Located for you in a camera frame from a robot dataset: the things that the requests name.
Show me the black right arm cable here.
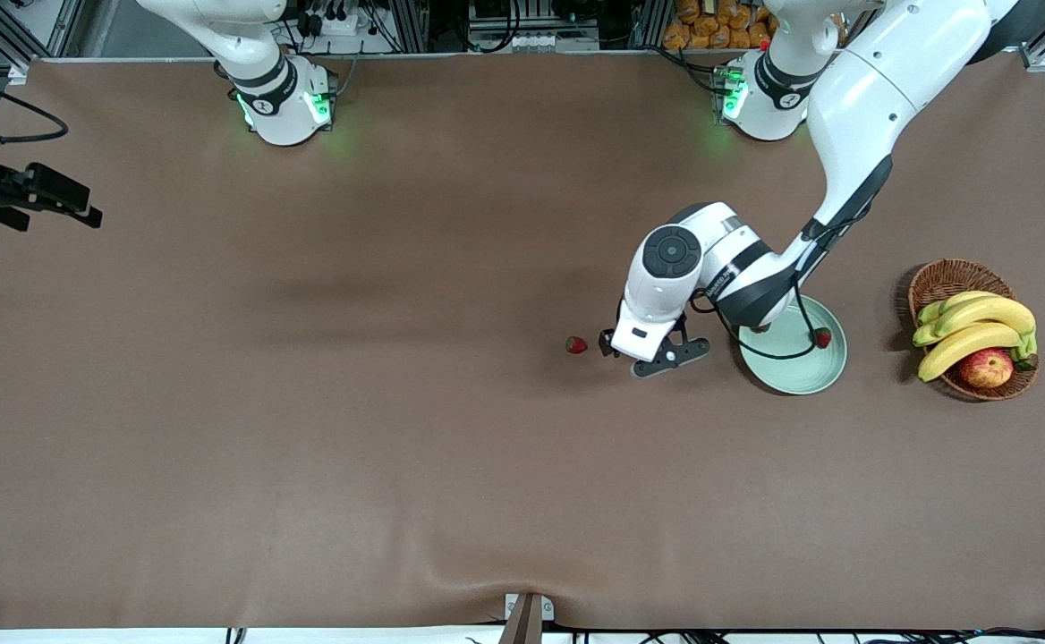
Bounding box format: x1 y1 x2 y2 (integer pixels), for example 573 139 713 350
0 67 70 148

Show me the aluminium profile post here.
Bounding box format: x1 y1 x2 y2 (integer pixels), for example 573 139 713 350
393 0 429 53
634 0 671 50

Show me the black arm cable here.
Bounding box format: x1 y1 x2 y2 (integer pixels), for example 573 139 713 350
688 215 872 361
0 67 70 148

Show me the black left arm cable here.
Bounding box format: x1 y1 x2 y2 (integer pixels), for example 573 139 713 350
688 215 872 361

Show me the white power strip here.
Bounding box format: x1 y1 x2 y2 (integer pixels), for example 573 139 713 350
294 0 371 38

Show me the brown wicker basket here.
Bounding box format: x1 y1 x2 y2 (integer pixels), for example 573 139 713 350
907 259 1040 402

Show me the red yellow apple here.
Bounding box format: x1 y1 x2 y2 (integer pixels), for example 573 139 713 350
958 349 1015 390

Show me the yellow banana bunch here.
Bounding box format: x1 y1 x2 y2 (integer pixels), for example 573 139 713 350
912 291 1040 384

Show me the grey metal mount bracket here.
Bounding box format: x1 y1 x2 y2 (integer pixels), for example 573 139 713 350
497 592 556 644

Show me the pile of orange bread rolls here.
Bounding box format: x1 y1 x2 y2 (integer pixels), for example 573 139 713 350
661 0 778 50

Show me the pale green round plate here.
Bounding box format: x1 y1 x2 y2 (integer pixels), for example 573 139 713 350
737 295 848 396

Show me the white connector block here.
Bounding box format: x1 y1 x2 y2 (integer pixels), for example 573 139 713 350
467 31 601 53

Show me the brown table cover mat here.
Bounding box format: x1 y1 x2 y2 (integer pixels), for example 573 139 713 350
0 52 1045 631

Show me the aluminium frame structure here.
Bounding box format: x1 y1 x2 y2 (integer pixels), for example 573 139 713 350
0 0 85 64

